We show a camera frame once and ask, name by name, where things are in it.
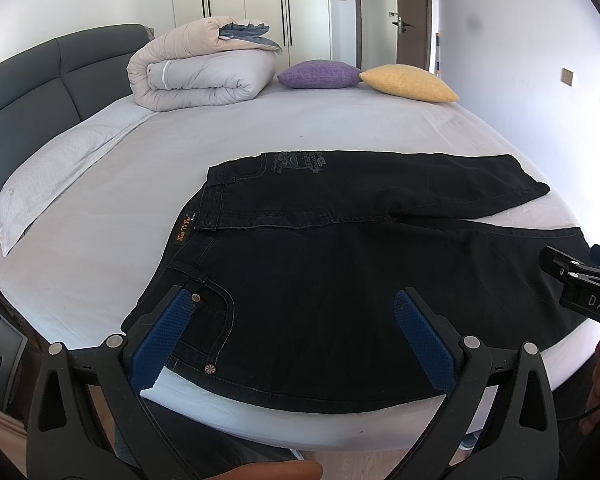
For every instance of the folded beige grey duvet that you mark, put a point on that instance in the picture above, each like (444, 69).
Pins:
(192, 66)

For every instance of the purple cushion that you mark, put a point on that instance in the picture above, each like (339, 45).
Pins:
(320, 74)

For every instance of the yellow cushion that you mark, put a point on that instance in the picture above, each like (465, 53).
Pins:
(409, 82)

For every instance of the folded blue garment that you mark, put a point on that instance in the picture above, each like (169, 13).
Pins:
(253, 33)

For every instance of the dark grey headboard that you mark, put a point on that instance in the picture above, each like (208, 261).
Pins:
(54, 86)

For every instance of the brown door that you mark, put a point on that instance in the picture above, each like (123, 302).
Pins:
(414, 33)

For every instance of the upper wall socket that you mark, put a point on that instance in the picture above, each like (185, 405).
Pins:
(567, 77)

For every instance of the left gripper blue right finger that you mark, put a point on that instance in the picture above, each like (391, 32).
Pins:
(433, 339)

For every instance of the black denim pants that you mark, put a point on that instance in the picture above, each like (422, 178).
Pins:
(294, 260)

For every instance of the white pillow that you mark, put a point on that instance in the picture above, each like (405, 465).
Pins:
(47, 173)

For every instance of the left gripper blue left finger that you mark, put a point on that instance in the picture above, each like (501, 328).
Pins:
(152, 338)

